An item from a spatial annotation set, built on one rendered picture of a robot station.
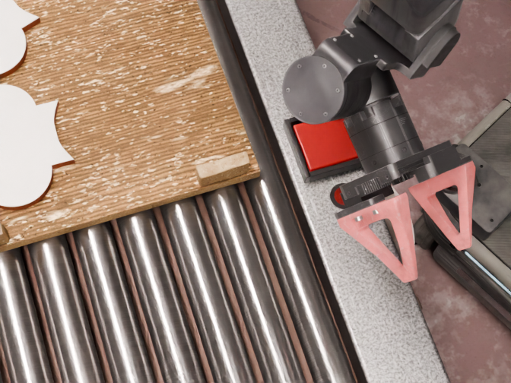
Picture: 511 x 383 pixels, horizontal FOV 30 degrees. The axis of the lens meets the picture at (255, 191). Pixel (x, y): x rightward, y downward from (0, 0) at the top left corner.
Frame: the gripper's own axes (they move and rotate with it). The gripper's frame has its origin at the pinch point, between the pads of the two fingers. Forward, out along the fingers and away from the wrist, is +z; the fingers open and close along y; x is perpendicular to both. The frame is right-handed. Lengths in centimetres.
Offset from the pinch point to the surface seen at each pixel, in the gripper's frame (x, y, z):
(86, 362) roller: -33.8, 16.1, -2.8
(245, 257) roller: -23.5, -0.8, -6.2
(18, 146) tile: -36.3, 11.8, -27.0
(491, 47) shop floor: -57, -135, -26
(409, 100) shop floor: -70, -113, -22
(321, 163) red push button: -17.5, -11.5, -12.5
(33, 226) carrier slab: -36.0, 14.1, -18.2
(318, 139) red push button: -17.6, -12.9, -15.2
